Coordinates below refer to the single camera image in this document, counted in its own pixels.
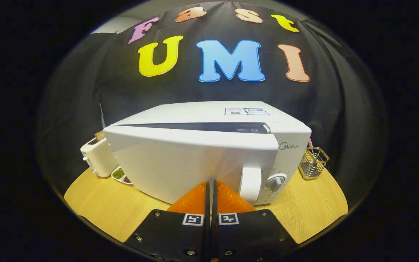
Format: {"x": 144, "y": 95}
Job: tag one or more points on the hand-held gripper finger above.
{"x": 214, "y": 200}
{"x": 207, "y": 200}

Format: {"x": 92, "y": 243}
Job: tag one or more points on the white microwave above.
{"x": 180, "y": 160}

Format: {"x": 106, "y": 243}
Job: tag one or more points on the white dish with green beans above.
{"x": 118, "y": 173}

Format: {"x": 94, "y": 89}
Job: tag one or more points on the white toaster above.
{"x": 98, "y": 156}

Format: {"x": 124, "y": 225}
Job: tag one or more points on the brown bread slice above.
{"x": 99, "y": 136}

